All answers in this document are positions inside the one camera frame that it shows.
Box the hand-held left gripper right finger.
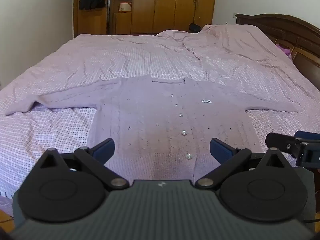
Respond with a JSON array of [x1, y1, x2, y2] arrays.
[[195, 137, 291, 189]]

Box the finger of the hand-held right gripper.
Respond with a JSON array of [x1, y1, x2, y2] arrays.
[[265, 130, 314, 155]]

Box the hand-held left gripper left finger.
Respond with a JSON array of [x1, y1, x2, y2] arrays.
[[37, 138, 129, 190]]

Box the lilac knit cardigan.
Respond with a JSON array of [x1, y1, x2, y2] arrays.
[[5, 75, 299, 183]]

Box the purple cloth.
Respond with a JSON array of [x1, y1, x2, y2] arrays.
[[274, 43, 293, 61]]

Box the pink checked bedspread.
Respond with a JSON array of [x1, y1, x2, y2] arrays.
[[0, 24, 320, 217]]

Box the dark wooden headboard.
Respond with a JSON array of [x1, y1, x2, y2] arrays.
[[235, 13, 320, 92]]

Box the wooden wardrobe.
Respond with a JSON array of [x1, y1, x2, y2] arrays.
[[73, 0, 218, 36]]

